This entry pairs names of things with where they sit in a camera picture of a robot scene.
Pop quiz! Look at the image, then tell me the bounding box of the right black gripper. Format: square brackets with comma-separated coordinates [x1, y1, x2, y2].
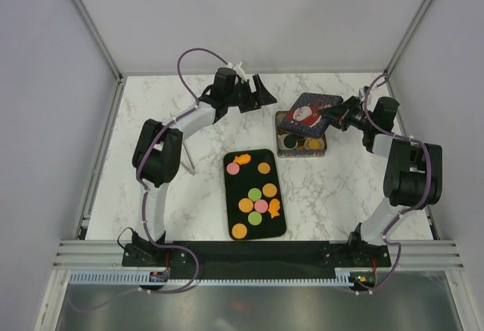
[317, 96, 375, 132]

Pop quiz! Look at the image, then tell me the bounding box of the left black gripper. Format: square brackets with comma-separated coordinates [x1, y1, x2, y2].
[225, 76, 276, 115]

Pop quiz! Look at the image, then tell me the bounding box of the cookie tin box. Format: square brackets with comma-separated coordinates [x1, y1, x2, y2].
[275, 111, 328, 158]

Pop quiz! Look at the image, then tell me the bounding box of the gold tin lid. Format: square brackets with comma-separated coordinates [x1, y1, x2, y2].
[278, 92, 343, 139]

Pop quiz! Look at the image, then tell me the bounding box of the orange flower cookie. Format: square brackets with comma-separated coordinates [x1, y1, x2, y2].
[307, 139, 321, 150]

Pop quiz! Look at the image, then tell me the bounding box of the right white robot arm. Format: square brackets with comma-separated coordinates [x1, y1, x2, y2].
[319, 97, 442, 267]

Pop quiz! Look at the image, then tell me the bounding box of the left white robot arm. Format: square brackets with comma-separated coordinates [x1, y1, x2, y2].
[132, 63, 278, 266]

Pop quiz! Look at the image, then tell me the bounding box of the orange fish cookie top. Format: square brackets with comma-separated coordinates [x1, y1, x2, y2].
[232, 153, 251, 166]

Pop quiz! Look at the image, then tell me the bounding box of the orange fish cookie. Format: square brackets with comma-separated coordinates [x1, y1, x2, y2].
[232, 153, 251, 166]
[268, 198, 281, 218]

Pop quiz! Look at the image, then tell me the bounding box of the orange round cookie top right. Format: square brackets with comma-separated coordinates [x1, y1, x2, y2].
[257, 162, 271, 175]

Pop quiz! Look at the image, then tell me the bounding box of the orange round cookie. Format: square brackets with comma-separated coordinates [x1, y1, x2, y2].
[262, 183, 278, 198]
[237, 198, 254, 213]
[231, 223, 248, 240]
[257, 162, 271, 175]

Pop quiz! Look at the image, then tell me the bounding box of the pink round cookie top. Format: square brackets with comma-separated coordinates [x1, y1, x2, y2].
[226, 162, 240, 175]

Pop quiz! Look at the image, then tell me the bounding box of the pink round cookie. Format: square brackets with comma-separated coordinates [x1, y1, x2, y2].
[226, 162, 240, 175]
[254, 199, 268, 213]

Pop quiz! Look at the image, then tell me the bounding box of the green round cookie upper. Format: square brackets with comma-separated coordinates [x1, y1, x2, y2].
[247, 188, 262, 202]

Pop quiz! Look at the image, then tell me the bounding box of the green round cookie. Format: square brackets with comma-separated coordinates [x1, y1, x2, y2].
[247, 188, 262, 202]
[247, 212, 262, 226]

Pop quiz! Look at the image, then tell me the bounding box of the orange fish cookie lower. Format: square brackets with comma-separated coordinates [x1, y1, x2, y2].
[268, 198, 281, 218]

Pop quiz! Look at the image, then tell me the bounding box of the pink round cookie lower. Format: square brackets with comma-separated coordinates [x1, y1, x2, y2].
[254, 199, 268, 213]

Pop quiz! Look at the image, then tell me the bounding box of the orange round cookie left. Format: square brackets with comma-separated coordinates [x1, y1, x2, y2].
[237, 198, 254, 213]

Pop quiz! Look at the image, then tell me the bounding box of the black cookie tray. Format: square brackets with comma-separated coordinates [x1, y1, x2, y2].
[222, 149, 287, 241]

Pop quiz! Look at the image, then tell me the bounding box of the green round cookie lower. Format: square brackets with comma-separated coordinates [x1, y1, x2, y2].
[247, 212, 262, 226]

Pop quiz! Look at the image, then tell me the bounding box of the orange round cookie bottom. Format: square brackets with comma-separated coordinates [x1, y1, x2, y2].
[231, 223, 248, 240]

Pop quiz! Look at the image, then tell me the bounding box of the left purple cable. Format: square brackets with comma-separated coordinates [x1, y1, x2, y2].
[135, 47, 237, 249]

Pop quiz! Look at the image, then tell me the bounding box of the right aluminium frame post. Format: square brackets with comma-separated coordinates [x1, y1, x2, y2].
[384, 0, 435, 76]

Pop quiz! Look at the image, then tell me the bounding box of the aluminium frame post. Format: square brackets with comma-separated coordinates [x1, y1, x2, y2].
[384, 0, 435, 76]
[70, 0, 123, 82]

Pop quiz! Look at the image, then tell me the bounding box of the white slotted cable duct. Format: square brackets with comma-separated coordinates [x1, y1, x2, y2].
[70, 270, 375, 286]

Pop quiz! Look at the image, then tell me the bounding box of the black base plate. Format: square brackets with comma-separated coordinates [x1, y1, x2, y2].
[122, 239, 391, 279]

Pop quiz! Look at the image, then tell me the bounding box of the left aluminium frame post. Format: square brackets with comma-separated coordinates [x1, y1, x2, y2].
[70, 0, 123, 82]

